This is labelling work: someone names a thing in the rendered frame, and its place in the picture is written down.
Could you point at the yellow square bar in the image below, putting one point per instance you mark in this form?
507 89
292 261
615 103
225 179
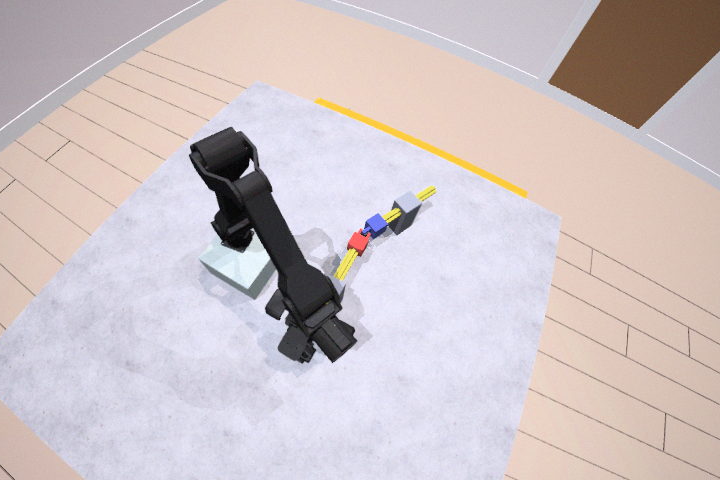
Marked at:
341 272

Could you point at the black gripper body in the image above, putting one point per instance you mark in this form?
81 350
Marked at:
275 308

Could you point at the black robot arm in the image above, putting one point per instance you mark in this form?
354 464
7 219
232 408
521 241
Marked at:
247 203

